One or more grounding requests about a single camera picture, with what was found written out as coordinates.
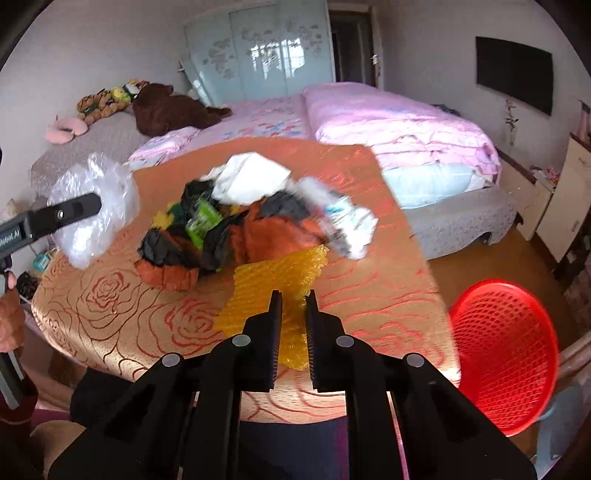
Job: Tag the green pea snack bag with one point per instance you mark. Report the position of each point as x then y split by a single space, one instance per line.
204 218

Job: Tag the yellow brown plush toy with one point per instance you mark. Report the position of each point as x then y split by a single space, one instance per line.
107 102

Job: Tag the brown plush bear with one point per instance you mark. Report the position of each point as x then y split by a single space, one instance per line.
158 111

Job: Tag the white tissue paper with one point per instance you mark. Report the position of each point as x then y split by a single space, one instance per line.
246 178

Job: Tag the white tall cabinet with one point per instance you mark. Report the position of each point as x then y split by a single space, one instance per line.
570 202

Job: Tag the cartoon cat snack wrapper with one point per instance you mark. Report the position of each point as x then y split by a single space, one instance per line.
348 228

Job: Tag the blue grey plastic stool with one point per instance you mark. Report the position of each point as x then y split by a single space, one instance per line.
558 426

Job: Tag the clear plastic bag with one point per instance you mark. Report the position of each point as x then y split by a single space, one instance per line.
85 241

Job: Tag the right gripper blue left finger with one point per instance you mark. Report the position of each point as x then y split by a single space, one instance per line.
261 357

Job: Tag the glass sliding door wardrobe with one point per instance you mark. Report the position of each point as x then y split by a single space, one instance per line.
274 49

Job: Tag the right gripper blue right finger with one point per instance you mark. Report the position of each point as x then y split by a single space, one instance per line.
323 330

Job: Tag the left hand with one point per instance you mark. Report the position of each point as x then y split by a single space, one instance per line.
12 316

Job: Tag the dark bedroom door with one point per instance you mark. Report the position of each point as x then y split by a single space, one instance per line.
353 45

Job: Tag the wall mounted black television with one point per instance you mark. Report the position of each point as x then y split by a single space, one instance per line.
522 72

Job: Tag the red plastic mesh basket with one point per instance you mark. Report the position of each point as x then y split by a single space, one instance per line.
508 352

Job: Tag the pink plush pillow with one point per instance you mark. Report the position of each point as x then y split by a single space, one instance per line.
64 130

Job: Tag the pink folded quilt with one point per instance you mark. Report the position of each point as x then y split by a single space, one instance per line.
401 132

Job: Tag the bed with grey base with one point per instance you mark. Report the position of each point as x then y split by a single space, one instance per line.
278 130

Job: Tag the rose in glass vase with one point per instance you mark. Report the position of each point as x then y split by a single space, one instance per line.
511 121

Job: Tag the green yellow scouring sponge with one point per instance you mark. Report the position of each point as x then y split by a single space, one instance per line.
174 214

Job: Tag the low white tv cabinet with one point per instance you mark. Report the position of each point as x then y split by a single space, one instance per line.
531 195

